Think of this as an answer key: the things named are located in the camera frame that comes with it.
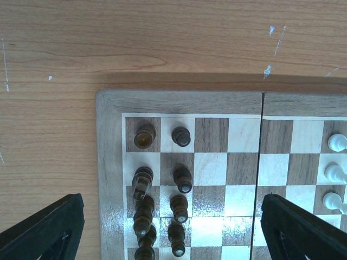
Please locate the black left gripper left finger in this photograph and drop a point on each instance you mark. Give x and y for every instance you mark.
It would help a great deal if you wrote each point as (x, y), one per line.
(52, 233)

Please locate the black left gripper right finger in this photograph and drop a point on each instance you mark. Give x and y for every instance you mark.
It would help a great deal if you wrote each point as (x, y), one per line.
(293, 233)

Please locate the white chess piece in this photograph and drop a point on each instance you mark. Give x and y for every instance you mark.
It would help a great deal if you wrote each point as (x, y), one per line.
(333, 201)
(335, 173)

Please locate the white pawn piece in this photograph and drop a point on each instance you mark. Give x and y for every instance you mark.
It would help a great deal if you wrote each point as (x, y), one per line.
(337, 142)

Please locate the wooden chess board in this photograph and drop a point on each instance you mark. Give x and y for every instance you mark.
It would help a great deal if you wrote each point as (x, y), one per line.
(243, 146)

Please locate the dark bishop piece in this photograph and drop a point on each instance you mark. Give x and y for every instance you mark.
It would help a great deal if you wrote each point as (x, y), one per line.
(143, 216)

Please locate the dark queen piece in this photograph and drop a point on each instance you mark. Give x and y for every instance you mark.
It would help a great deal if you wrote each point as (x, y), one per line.
(145, 243)

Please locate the dark knight piece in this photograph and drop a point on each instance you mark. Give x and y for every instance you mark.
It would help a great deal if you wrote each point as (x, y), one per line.
(141, 182)

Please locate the dark pawn piece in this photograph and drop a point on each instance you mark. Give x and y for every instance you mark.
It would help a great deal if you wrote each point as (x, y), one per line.
(176, 236)
(181, 136)
(183, 179)
(179, 207)

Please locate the dark rook piece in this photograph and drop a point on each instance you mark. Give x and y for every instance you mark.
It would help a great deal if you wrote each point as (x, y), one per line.
(144, 136)

